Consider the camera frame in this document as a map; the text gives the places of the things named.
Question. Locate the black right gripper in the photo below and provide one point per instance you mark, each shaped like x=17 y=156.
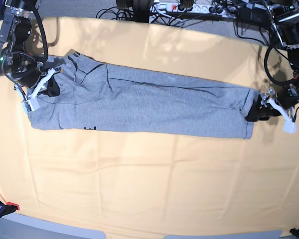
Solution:
x=29 y=78

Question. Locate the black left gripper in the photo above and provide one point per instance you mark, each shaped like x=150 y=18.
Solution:
x=287 y=97

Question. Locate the grey t-shirt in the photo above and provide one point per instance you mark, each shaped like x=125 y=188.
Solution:
x=106 y=97

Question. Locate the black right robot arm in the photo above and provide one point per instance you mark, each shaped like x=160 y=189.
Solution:
x=16 y=28

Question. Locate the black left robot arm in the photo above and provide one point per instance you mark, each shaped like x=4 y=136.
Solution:
x=281 y=19

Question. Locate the black power adapter box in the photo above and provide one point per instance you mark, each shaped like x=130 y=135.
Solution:
x=254 y=16

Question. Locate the yellow table cloth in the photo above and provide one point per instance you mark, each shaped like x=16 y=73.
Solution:
x=149 y=185

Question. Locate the white power strip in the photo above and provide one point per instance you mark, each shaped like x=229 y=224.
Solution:
x=172 y=9

